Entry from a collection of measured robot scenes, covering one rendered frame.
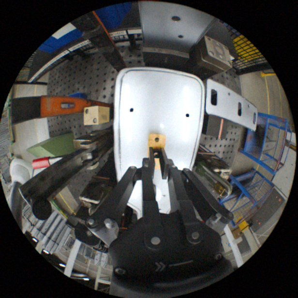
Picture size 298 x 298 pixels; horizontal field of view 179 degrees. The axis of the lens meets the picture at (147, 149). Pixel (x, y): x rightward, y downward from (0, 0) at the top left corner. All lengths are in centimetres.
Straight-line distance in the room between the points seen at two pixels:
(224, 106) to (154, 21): 26
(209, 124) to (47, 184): 37
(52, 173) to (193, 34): 33
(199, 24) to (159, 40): 10
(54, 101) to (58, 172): 10
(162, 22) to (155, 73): 13
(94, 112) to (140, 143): 13
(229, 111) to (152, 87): 23
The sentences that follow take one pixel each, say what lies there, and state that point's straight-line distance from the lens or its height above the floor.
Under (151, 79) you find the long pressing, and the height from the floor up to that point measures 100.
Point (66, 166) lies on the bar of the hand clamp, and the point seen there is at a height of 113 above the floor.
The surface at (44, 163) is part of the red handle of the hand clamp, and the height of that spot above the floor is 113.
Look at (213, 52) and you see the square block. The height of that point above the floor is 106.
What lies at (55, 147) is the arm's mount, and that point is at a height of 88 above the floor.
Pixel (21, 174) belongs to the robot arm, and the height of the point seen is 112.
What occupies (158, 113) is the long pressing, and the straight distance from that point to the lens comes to 22.
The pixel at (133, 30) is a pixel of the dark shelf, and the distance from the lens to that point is 32.
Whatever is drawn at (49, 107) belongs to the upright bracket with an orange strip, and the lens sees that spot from 15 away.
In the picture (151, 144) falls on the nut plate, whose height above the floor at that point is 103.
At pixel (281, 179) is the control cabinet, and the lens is 809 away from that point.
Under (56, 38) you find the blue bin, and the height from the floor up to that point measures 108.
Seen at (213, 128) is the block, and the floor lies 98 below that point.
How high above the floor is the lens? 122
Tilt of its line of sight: 69 degrees down
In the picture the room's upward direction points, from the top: 177 degrees counter-clockwise
